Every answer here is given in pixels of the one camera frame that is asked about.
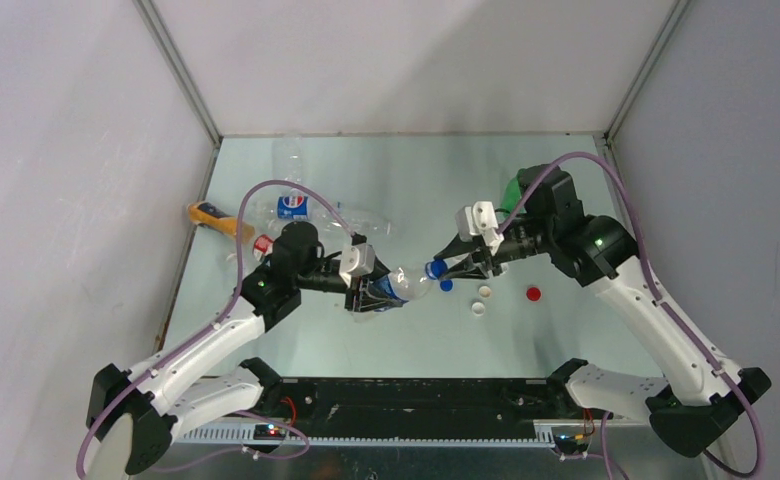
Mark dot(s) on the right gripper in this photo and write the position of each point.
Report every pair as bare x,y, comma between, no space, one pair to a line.
473,268

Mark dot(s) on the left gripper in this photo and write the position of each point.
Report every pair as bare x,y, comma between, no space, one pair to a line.
368,297

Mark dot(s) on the clear crushed plastic bottle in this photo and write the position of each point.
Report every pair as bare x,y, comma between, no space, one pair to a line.
409,283

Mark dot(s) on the green plastic bottle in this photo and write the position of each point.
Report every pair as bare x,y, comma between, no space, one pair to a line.
512,198

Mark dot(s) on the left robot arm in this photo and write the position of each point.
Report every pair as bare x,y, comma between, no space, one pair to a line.
135,415

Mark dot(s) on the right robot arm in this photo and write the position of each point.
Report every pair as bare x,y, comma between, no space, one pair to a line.
700,392

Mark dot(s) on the white bottle cap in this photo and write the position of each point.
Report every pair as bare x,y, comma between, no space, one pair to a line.
478,308

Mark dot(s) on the red bottle cap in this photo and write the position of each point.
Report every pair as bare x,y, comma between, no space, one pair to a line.
533,294

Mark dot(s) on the clear bottle with blue label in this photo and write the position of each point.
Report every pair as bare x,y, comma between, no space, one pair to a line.
278,210

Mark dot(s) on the orange bottle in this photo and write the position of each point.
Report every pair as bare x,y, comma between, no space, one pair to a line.
206,215

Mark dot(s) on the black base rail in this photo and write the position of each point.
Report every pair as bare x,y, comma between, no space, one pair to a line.
419,408

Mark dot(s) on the clear bottle with red ring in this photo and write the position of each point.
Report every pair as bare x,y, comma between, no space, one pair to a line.
248,256

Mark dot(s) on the white cable duct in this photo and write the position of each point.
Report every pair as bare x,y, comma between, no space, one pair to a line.
266,434

